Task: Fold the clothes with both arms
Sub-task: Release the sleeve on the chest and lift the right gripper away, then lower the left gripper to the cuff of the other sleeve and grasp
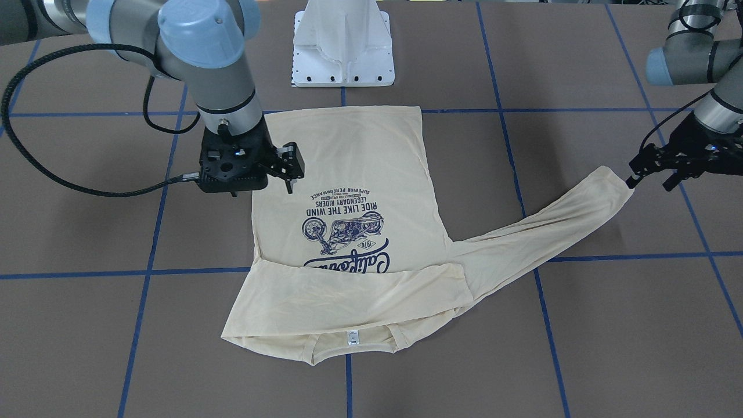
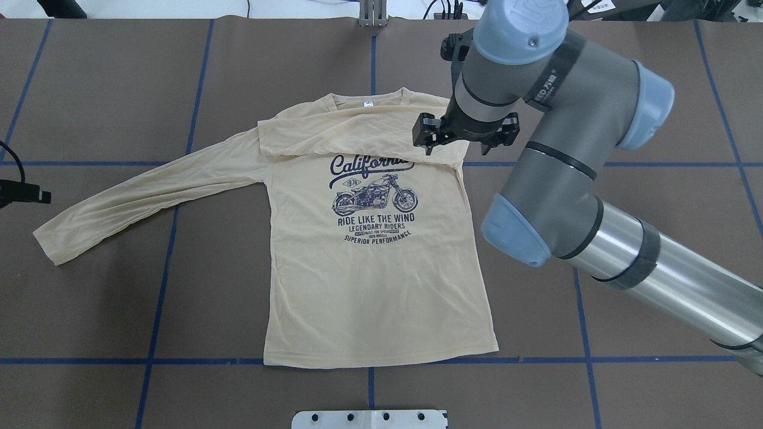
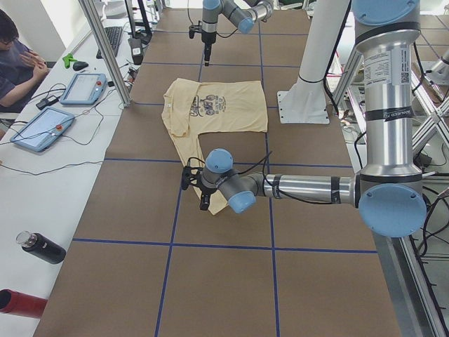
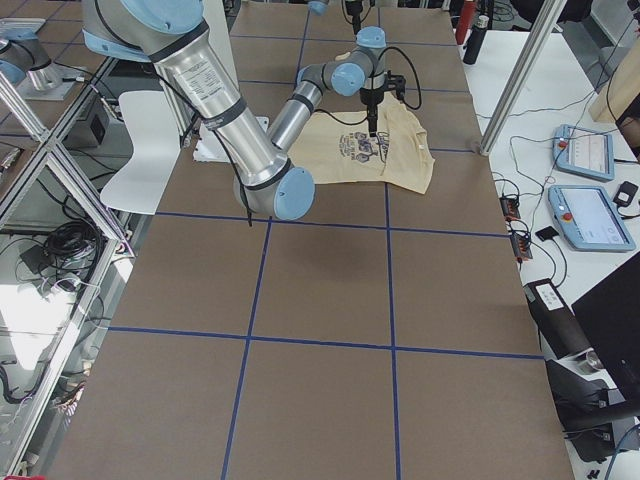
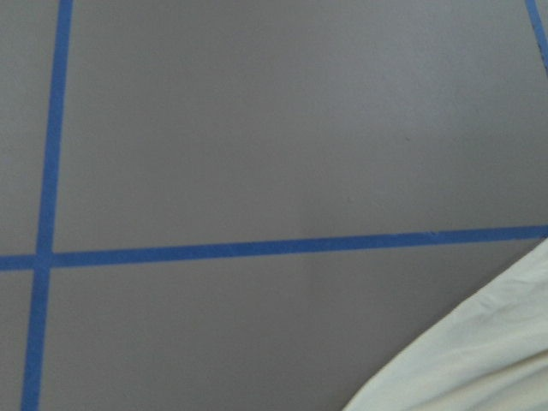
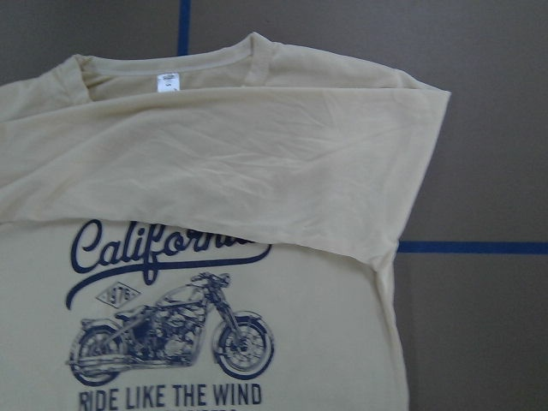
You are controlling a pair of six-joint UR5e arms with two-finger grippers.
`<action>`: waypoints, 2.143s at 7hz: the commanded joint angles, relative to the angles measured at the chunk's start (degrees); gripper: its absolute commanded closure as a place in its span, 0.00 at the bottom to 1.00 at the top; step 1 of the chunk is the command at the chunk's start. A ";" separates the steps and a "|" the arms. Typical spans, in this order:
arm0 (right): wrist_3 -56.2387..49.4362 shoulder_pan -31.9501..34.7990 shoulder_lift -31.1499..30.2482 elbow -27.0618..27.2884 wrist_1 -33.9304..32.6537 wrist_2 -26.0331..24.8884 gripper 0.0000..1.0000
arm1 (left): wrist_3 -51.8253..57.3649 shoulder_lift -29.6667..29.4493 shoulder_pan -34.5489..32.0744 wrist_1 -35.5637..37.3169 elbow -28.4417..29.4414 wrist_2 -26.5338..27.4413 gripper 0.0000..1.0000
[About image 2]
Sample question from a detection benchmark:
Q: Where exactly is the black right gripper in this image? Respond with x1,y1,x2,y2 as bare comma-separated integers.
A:
412,107,520,156

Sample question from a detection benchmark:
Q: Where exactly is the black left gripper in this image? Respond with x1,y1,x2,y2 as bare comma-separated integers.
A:
1,179,52,209

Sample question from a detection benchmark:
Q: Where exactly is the beige long-sleeve printed shirt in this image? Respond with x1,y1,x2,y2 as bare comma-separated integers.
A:
33,88,499,369

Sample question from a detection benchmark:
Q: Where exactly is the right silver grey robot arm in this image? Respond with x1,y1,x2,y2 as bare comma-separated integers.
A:
412,1,762,375

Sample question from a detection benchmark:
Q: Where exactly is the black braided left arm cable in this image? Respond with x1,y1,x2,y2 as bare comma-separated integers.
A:
0,140,27,186

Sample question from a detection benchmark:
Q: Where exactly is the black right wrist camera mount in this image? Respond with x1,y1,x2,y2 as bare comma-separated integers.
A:
441,28,474,85

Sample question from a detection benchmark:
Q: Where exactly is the grey aluminium camera post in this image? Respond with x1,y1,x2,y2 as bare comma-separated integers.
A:
358,0,389,28

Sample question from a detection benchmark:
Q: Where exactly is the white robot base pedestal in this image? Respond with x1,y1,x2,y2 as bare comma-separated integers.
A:
291,408,449,428

